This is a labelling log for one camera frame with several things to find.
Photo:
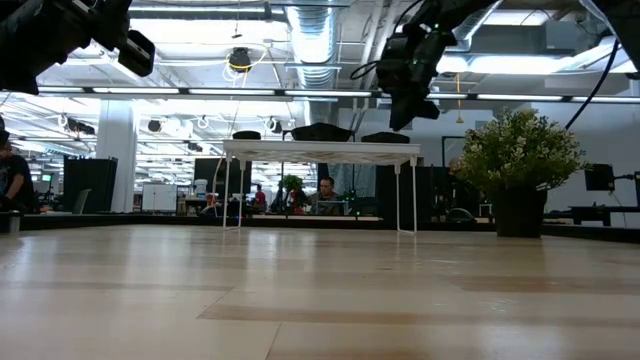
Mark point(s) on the black leaf-shaped mini plate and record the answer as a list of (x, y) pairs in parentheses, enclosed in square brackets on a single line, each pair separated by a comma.
[(385, 138)]

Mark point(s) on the black wavy square mini plate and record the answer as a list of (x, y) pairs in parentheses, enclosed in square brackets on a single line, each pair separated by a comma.
[(321, 133)]

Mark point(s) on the black teardrop mini plate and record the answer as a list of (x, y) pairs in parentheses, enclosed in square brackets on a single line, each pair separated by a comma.
[(246, 135)]

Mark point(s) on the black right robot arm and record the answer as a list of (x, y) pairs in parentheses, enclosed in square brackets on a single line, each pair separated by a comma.
[(450, 12)]

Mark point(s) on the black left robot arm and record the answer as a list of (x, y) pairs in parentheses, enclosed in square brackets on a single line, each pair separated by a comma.
[(40, 40)]

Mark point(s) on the white lattice shelf rack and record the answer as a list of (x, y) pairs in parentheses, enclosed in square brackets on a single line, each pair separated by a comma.
[(350, 147)]

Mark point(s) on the long ceiling light bar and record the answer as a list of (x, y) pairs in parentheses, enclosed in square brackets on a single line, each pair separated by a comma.
[(135, 91)]

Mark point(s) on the green artificial potted plant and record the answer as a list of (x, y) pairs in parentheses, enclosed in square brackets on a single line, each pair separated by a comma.
[(520, 155)]

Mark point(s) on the person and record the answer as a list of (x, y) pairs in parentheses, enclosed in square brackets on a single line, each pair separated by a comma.
[(327, 186), (260, 197), (17, 180)]

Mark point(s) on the grey laptop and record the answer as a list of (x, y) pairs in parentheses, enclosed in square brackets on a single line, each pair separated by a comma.
[(331, 207)]

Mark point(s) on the white pillar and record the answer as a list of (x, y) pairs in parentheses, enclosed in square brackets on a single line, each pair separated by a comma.
[(116, 150)]

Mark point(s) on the small green background plant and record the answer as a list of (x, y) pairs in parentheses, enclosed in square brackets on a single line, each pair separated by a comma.
[(291, 182)]

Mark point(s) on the red background object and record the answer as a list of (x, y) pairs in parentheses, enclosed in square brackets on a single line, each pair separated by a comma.
[(299, 201)]

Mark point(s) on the black partition cabinet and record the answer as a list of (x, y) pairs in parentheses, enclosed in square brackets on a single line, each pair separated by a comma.
[(90, 185)]

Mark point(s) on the white cabinet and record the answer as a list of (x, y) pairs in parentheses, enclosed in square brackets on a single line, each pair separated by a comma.
[(159, 197)]

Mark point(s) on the black background panel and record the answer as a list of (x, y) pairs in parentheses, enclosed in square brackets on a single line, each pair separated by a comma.
[(210, 175)]

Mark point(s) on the black monitor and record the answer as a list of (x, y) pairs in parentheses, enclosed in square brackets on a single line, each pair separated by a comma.
[(599, 177)]

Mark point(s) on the grey cylindrical cup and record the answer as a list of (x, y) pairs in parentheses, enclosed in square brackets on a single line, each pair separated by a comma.
[(12, 222)]

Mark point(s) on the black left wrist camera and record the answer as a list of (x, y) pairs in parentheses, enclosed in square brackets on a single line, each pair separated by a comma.
[(136, 52)]

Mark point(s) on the silver spiral ceiling duct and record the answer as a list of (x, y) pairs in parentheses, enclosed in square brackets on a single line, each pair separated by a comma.
[(314, 45)]

